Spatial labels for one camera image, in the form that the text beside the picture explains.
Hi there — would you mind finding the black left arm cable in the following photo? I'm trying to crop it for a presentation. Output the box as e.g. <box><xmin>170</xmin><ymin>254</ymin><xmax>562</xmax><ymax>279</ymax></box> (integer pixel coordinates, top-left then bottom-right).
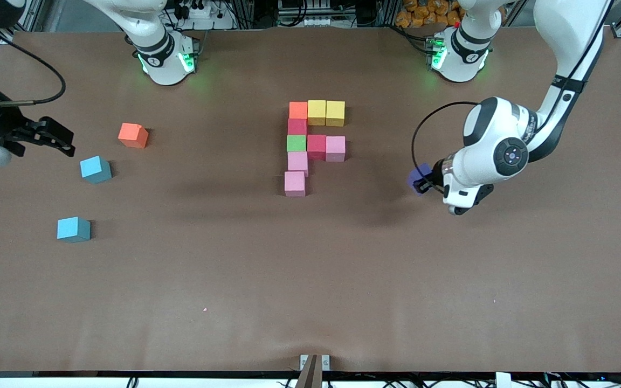
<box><xmin>411</xmin><ymin>0</ymin><xmax>613</xmax><ymax>192</ymax></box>

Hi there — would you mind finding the brown table cover mat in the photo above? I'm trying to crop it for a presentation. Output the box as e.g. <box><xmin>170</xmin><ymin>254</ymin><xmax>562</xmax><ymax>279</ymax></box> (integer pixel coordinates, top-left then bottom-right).
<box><xmin>0</xmin><ymin>26</ymin><xmax>621</xmax><ymax>373</ymax></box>

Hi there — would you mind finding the yellow foam cube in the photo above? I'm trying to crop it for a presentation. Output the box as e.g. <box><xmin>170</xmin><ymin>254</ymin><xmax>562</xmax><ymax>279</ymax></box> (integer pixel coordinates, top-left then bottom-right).
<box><xmin>308</xmin><ymin>100</ymin><xmax>327</xmax><ymax>127</ymax></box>
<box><xmin>326</xmin><ymin>101</ymin><xmax>346</xmax><ymax>127</ymax></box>

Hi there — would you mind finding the white power strip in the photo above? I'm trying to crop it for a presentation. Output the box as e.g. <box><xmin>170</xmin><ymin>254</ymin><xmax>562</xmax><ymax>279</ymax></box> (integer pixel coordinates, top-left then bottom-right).
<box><xmin>173</xmin><ymin>0</ymin><xmax>236</xmax><ymax>30</ymax></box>
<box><xmin>277</xmin><ymin>15</ymin><xmax>344</xmax><ymax>27</ymax></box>

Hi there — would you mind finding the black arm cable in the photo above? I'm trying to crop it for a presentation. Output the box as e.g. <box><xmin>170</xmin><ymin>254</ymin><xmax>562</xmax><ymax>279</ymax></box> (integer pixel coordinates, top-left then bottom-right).
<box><xmin>0</xmin><ymin>27</ymin><xmax>67</xmax><ymax>106</ymax></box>
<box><xmin>411</xmin><ymin>0</ymin><xmax>613</xmax><ymax>192</ymax></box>

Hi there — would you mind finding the pink foam cube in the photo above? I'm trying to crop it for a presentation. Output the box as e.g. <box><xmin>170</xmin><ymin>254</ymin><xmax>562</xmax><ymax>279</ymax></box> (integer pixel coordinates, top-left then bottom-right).
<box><xmin>287</xmin><ymin>152</ymin><xmax>309</xmax><ymax>177</ymax></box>
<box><xmin>284</xmin><ymin>171</ymin><xmax>306</xmax><ymax>197</ymax></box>
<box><xmin>326</xmin><ymin>136</ymin><xmax>347</xmax><ymax>163</ymax></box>

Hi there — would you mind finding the pile of orange objects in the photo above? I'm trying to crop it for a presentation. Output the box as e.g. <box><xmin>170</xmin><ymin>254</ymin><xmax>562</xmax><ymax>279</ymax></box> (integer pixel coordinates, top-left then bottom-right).
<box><xmin>396</xmin><ymin>0</ymin><xmax>463</xmax><ymax>29</ymax></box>

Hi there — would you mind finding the small metal bracket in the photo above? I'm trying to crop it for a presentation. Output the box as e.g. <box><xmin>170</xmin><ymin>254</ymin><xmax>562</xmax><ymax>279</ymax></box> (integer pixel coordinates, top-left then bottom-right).
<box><xmin>300</xmin><ymin>354</ymin><xmax>330</xmax><ymax>371</ymax></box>

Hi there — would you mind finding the blue foam cube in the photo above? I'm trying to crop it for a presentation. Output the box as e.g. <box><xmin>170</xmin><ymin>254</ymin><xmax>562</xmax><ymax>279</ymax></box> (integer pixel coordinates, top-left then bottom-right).
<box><xmin>80</xmin><ymin>156</ymin><xmax>113</xmax><ymax>184</ymax></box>
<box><xmin>57</xmin><ymin>217</ymin><xmax>91</xmax><ymax>243</ymax></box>

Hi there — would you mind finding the purple foam cube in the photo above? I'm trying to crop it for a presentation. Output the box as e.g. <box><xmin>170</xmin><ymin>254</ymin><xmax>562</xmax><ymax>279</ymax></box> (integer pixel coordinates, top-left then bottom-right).
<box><xmin>407</xmin><ymin>163</ymin><xmax>433</xmax><ymax>195</ymax></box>

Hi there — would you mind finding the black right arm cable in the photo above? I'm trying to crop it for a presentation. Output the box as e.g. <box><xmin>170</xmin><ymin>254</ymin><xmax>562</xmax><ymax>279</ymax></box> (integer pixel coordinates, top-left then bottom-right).
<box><xmin>0</xmin><ymin>27</ymin><xmax>67</xmax><ymax>106</ymax></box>

